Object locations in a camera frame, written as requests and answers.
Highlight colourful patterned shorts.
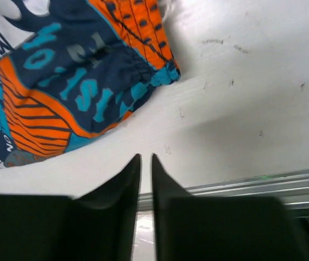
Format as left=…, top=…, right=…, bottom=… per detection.
left=0, top=1, right=180, bottom=169

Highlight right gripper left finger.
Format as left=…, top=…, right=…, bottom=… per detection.
left=0, top=154, right=141, bottom=260

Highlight aluminium front rail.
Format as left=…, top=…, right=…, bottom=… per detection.
left=137, top=167, right=309, bottom=218

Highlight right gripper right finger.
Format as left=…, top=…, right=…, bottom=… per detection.
left=151, top=155, right=309, bottom=260

